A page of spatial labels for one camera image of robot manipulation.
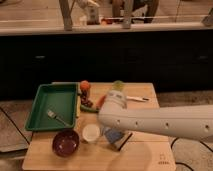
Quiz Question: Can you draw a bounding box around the black cable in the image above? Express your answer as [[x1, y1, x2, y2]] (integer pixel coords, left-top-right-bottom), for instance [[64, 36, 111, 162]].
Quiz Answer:
[[0, 107, 35, 146], [170, 136, 213, 171]]

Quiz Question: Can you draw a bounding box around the wooden board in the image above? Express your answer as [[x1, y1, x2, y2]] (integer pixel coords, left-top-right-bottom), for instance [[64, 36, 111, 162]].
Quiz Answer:
[[22, 83, 176, 171]]

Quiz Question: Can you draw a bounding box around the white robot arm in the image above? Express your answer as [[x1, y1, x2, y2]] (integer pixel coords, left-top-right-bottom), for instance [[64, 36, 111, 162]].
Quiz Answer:
[[98, 90, 213, 142]]

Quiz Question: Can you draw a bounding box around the green plastic tray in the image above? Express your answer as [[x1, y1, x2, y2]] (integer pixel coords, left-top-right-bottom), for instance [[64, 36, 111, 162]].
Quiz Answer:
[[25, 83, 78, 132]]

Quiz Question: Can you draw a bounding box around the white paper cup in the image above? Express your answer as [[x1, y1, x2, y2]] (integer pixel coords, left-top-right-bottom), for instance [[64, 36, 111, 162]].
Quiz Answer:
[[82, 124, 100, 143]]

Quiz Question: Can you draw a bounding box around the green cup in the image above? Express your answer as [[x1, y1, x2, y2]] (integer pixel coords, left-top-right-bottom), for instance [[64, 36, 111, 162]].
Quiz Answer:
[[112, 80, 124, 91]]

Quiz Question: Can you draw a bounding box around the green vegetable toy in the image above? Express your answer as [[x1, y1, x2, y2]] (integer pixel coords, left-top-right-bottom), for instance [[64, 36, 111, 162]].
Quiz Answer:
[[80, 105, 98, 113]]

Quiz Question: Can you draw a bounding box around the metal fork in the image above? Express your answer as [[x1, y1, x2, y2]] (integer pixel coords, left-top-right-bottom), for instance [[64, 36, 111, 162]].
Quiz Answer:
[[47, 110, 71, 127]]

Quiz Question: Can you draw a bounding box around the orange ball toy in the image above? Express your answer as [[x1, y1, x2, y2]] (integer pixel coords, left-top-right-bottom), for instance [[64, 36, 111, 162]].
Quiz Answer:
[[80, 80, 91, 91]]

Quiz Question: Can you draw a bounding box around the black and tan eraser block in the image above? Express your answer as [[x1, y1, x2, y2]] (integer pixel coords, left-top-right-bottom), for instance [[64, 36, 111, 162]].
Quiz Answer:
[[115, 132, 133, 151]]

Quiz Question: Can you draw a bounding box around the dark red bowl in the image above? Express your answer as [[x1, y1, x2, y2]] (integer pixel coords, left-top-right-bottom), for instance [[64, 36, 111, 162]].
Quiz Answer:
[[52, 130, 79, 157]]

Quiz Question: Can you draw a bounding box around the black cable right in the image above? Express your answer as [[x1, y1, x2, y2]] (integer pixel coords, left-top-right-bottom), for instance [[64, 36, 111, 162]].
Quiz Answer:
[[170, 136, 213, 171]]

